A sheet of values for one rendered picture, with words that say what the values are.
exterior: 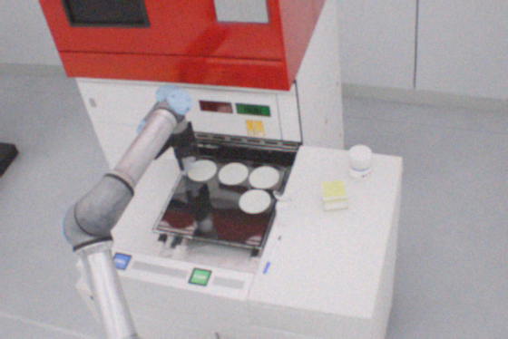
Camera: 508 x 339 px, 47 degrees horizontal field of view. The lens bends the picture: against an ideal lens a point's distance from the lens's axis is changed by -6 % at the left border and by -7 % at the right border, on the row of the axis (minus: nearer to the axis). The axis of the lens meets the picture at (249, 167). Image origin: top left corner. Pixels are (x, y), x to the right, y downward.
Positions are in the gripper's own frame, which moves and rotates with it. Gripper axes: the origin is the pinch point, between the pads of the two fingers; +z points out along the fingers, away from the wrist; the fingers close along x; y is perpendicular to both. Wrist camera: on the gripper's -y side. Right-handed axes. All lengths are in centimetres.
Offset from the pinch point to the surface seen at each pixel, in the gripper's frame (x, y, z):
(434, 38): 103, 148, 44
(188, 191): -8.4, 0.3, 1.4
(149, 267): -41.0, -15.6, -4.4
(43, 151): 149, -90, 91
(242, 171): -5.6, 19.8, 1.3
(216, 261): -38.7, 4.0, 3.2
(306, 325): -69, 24, 4
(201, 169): 0.6, 6.6, 1.2
